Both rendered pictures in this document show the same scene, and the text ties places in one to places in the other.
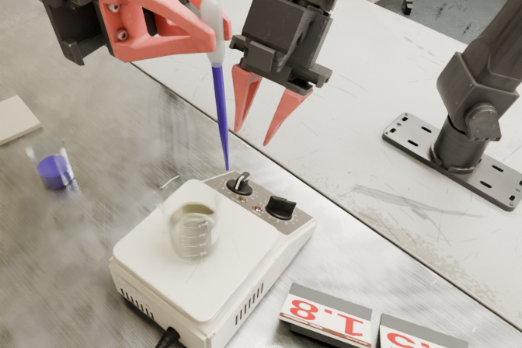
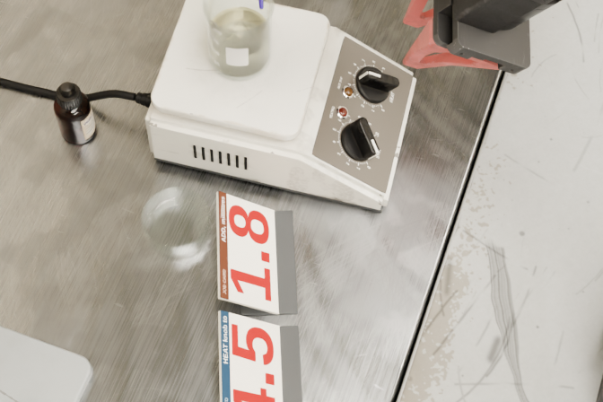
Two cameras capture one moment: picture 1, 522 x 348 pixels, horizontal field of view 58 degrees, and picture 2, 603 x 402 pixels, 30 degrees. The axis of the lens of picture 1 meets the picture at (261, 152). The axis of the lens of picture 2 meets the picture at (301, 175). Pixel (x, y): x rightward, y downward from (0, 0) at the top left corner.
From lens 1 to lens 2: 0.56 m
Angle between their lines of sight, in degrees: 40
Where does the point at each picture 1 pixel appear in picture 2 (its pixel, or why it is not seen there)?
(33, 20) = not seen: outside the picture
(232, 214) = (295, 78)
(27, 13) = not seen: outside the picture
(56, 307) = not seen: outside the picture
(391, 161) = (584, 290)
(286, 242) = (302, 157)
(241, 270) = (224, 113)
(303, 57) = (460, 4)
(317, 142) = (559, 172)
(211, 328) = (157, 118)
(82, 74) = not seen: outside the picture
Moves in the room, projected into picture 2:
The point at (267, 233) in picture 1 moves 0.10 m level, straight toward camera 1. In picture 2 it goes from (287, 122) to (159, 152)
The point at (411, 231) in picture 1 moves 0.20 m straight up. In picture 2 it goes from (452, 344) to (502, 232)
